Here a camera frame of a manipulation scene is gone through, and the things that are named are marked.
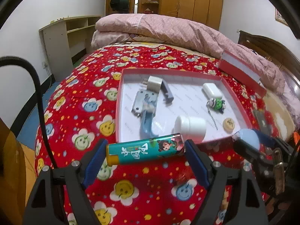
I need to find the teal cartoon lighter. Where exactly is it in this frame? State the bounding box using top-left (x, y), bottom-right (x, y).
top-left (106, 133), bottom-right (185, 167)

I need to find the white earbuds case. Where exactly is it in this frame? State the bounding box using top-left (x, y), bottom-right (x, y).
top-left (202, 83), bottom-right (223, 99)

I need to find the light blue oval pad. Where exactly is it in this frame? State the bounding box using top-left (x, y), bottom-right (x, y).
top-left (232, 128), bottom-right (260, 150)

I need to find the black smartphone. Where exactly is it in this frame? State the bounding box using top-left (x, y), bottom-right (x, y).
top-left (253, 109), bottom-right (271, 136)

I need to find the round yellow token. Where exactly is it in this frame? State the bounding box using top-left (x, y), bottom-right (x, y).
top-left (223, 117), bottom-right (236, 133)

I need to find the red floral bedspread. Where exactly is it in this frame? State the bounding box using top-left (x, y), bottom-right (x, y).
top-left (33, 44), bottom-right (296, 225)

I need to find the red shallow box tray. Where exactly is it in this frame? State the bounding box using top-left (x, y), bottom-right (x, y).
top-left (115, 69), bottom-right (252, 142)

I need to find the blue curved plastic piece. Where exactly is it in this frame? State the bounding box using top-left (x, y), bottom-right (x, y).
top-left (140, 111), bottom-right (159, 139)

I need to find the wooden headboard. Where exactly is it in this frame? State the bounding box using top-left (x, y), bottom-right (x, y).
top-left (238, 30), bottom-right (299, 87)

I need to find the grey plastic hook piece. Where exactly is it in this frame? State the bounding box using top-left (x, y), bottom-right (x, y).
top-left (161, 79), bottom-right (174, 104)

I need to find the red box lid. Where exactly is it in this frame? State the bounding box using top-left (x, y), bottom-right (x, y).
top-left (218, 50), bottom-right (266, 98)

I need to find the grey metal hinge plate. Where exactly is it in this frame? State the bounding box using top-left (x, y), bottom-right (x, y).
top-left (131, 90), bottom-right (158, 117)

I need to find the white charger plug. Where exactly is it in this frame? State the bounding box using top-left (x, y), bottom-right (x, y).
top-left (142, 75), bottom-right (163, 93)

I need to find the beige open shelf unit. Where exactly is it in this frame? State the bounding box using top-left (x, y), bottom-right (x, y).
top-left (39, 15), bottom-right (101, 81)

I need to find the pink folded quilt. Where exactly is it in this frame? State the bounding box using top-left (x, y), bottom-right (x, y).
top-left (91, 13), bottom-right (299, 125)

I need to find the green cartoon figure keychain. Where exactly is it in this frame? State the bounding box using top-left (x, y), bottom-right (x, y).
top-left (206, 98), bottom-right (226, 114)

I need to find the black cable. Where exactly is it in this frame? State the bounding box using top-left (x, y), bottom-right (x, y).
top-left (0, 56), bottom-right (58, 169)

